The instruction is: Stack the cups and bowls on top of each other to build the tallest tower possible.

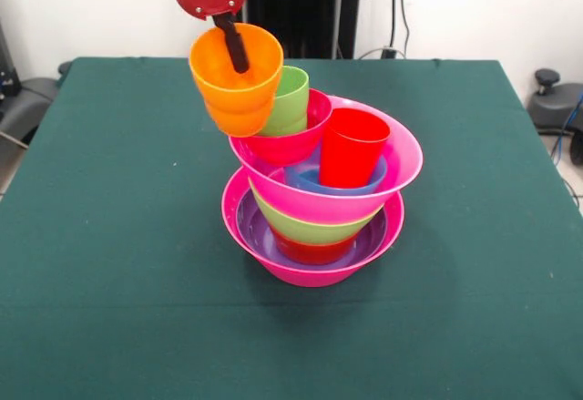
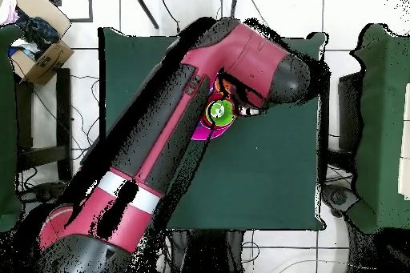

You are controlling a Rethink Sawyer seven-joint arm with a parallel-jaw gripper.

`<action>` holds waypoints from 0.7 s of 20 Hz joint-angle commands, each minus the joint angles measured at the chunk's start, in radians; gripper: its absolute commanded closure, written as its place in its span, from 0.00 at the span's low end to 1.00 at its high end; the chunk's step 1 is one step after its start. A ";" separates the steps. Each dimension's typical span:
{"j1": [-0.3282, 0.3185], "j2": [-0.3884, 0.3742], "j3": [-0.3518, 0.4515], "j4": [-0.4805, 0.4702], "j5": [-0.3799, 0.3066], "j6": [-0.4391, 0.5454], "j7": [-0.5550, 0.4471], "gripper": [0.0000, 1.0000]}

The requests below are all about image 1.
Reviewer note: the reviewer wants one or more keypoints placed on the large pink bowl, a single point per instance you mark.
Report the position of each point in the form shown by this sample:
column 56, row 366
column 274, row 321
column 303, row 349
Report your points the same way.
column 405, row 158
column 309, row 277

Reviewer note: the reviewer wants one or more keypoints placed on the light green bowl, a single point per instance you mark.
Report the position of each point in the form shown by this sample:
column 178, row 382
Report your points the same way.
column 309, row 231

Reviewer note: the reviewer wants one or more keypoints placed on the red cup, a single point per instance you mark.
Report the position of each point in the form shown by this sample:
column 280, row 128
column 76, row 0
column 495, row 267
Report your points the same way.
column 350, row 154

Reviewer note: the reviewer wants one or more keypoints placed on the orange cup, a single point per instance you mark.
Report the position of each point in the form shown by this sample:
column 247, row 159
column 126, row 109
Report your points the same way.
column 237, row 104

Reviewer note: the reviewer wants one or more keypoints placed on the small magenta bowl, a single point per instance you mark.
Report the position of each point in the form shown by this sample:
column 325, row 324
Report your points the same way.
column 291, row 149

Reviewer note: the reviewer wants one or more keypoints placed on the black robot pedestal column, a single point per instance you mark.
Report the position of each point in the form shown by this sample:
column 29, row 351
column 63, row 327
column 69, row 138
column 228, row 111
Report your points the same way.
column 309, row 8

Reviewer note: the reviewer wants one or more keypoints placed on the dark green tablecloth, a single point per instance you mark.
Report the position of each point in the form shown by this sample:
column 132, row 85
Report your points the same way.
column 182, row 327

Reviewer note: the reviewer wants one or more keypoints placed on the light green cup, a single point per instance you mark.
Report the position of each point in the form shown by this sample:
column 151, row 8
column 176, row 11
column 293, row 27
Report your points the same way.
column 289, row 108

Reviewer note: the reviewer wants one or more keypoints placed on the purple bowl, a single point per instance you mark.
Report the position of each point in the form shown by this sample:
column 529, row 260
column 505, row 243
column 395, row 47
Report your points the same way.
column 252, row 236

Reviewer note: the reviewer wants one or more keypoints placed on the blue bowl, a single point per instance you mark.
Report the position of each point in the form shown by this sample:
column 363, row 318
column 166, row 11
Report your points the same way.
column 378, row 181

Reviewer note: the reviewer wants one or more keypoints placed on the orange-red bowl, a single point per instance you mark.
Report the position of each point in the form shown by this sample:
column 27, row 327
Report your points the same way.
column 314, row 254

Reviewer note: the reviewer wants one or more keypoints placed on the black wall plug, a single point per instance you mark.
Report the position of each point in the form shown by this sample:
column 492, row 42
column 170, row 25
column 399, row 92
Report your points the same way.
column 388, row 53

